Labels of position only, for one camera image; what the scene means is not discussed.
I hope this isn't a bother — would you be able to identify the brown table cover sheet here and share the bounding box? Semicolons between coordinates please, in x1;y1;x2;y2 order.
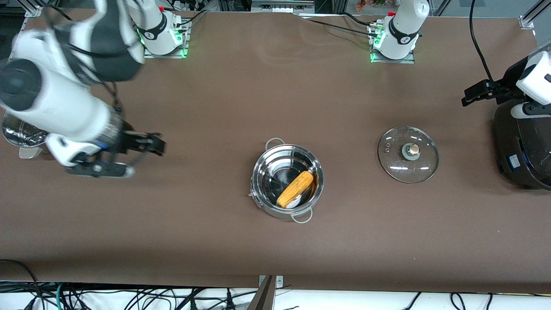
0;8;551;294

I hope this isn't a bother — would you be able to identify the aluminium frame profile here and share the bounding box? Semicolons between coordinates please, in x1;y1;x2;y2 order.
522;0;551;20

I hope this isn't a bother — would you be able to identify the black rice cooker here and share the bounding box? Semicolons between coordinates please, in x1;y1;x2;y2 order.
493;103;551;191

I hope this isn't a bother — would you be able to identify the stainless steel steamer pot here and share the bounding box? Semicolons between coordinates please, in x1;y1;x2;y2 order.
1;110;50;160

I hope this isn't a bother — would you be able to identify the dark metal bar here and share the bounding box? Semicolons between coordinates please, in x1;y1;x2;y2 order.
247;276;276;310

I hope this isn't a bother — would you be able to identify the grey metal box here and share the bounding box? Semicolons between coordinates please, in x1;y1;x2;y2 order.
251;0;316;13

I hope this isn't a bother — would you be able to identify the glass pot lid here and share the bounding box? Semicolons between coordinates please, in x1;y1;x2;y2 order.
377;125;440;185

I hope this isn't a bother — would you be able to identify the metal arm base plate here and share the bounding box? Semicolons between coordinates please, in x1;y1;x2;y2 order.
369;24;416;65
143;19;190;59

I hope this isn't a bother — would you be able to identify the yellow corn cob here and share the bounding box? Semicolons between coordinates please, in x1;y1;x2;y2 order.
276;170;315;209

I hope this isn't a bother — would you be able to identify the stainless steel cooking pot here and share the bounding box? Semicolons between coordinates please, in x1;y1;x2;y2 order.
249;138;325;224

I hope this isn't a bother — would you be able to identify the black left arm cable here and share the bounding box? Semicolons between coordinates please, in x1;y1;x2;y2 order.
468;0;502;93

